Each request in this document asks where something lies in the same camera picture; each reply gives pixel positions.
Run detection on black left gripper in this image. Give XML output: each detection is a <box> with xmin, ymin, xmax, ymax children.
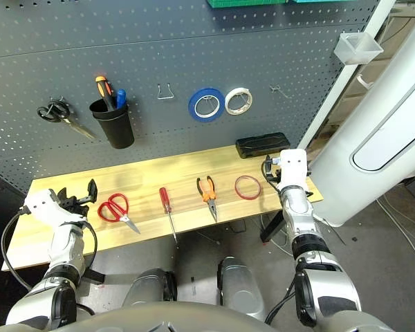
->
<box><xmin>57</xmin><ymin>178</ymin><xmax>98</xmax><ymax>218</ymax></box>

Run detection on red tape roll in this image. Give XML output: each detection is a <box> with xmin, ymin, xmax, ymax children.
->
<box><xmin>234</xmin><ymin>175</ymin><xmax>262</xmax><ymax>201</ymax></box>

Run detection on orange black long-nose pliers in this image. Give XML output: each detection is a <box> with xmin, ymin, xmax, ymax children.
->
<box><xmin>196</xmin><ymin>175</ymin><xmax>218</xmax><ymax>223</ymax></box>

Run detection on dark grey pegboard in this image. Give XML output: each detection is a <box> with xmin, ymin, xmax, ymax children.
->
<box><xmin>0</xmin><ymin>0</ymin><xmax>381</xmax><ymax>194</ymax></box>

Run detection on black zip case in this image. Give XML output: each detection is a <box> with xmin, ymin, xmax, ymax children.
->
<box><xmin>235</xmin><ymin>131</ymin><xmax>291</xmax><ymax>159</ymax></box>

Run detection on black table leg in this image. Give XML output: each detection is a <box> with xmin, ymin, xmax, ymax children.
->
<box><xmin>86</xmin><ymin>268</ymin><xmax>107</xmax><ymax>285</ymax></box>
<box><xmin>259</xmin><ymin>209</ymin><xmax>284</xmax><ymax>243</ymax></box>

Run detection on black plastic cup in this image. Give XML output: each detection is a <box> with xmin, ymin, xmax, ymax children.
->
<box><xmin>89</xmin><ymin>98</ymin><xmax>136</xmax><ymax>149</ymax></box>

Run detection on white tape roll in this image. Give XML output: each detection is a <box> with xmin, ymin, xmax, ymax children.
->
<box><xmin>224</xmin><ymin>87</ymin><xmax>254</xmax><ymax>116</ymax></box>

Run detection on orange black screwdriver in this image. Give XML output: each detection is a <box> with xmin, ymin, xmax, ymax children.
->
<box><xmin>95</xmin><ymin>75</ymin><xmax>116</xmax><ymax>111</ymax></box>

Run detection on blue tape roll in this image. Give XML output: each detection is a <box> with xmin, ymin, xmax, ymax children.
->
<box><xmin>187</xmin><ymin>87</ymin><xmax>225</xmax><ymax>122</ymax></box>

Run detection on silver left robot leg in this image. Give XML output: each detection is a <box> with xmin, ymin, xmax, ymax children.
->
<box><xmin>122</xmin><ymin>268</ymin><xmax>178</xmax><ymax>308</ymax></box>

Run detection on silver robot leg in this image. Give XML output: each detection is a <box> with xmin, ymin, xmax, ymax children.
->
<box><xmin>122</xmin><ymin>268</ymin><xmax>178</xmax><ymax>308</ymax></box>
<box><xmin>216</xmin><ymin>256</ymin><xmax>266</xmax><ymax>321</ymax></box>

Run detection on silver right robot leg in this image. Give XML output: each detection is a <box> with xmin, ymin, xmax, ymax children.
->
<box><xmin>216</xmin><ymin>256</ymin><xmax>266</xmax><ymax>321</ymax></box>

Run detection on white plastic hook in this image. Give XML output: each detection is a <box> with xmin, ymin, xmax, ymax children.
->
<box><xmin>356</xmin><ymin>74</ymin><xmax>375</xmax><ymax>90</ymax></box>

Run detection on translucent white plastic bin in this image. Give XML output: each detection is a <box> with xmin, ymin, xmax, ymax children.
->
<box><xmin>333</xmin><ymin>32</ymin><xmax>384</xmax><ymax>65</ymax></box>

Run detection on grey robot torso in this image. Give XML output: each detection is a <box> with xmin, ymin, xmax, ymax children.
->
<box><xmin>55</xmin><ymin>300</ymin><xmax>277</xmax><ymax>332</ymax></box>

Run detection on green plastic bin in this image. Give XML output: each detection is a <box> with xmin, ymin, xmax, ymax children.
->
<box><xmin>207</xmin><ymin>0</ymin><xmax>287</xmax><ymax>7</ymax></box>

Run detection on brown wooden furniture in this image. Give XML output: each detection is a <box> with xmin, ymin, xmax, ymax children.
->
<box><xmin>311</xmin><ymin>0</ymin><xmax>415</xmax><ymax>153</ymax></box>

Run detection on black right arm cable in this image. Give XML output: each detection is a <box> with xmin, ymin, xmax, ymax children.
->
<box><xmin>261</xmin><ymin>160</ymin><xmax>281</xmax><ymax>192</ymax></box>

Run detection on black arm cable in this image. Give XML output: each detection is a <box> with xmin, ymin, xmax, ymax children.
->
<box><xmin>261</xmin><ymin>160</ymin><xmax>281</xmax><ymax>192</ymax></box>
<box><xmin>0</xmin><ymin>209</ymin><xmax>98</xmax><ymax>291</ymax></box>

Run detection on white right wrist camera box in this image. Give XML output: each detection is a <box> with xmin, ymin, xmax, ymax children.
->
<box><xmin>279</xmin><ymin>149</ymin><xmax>308</xmax><ymax>190</ymax></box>

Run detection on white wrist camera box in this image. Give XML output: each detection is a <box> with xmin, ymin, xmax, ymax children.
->
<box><xmin>22</xmin><ymin>189</ymin><xmax>88</xmax><ymax>228</ymax></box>
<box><xmin>279</xmin><ymin>149</ymin><xmax>308</xmax><ymax>190</ymax></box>

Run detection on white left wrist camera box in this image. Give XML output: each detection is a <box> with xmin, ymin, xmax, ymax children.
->
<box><xmin>22</xmin><ymin>189</ymin><xmax>88</xmax><ymax>228</ymax></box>

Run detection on red handled scissors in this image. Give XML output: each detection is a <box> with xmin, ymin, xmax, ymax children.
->
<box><xmin>97</xmin><ymin>193</ymin><xmax>141</xmax><ymax>235</ymax></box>

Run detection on black handled scissors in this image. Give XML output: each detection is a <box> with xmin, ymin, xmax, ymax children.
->
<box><xmin>37</xmin><ymin>98</ymin><xmax>98</xmax><ymax>141</ymax></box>

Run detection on red handled screwdriver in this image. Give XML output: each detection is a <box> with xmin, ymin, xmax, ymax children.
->
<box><xmin>158</xmin><ymin>187</ymin><xmax>178</xmax><ymax>243</ymax></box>

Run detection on white pegboard frame post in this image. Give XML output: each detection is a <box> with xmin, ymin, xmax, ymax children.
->
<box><xmin>297</xmin><ymin>0</ymin><xmax>397</xmax><ymax>149</ymax></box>

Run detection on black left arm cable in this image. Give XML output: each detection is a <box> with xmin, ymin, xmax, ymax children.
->
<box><xmin>0</xmin><ymin>209</ymin><xmax>98</xmax><ymax>291</ymax></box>

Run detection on silver wire pliers holder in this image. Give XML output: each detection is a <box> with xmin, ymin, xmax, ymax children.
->
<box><xmin>156</xmin><ymin>82</ymin><xmax>176</xmax><ymax>100</ymax></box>

